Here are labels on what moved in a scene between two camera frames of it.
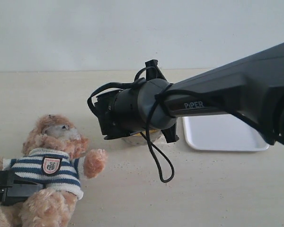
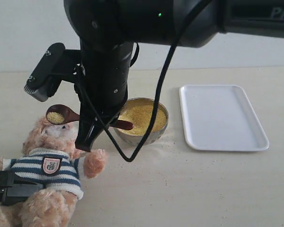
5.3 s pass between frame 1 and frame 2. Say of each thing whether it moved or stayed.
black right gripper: moved
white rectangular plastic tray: stayed
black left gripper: stayed
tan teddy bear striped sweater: stayed
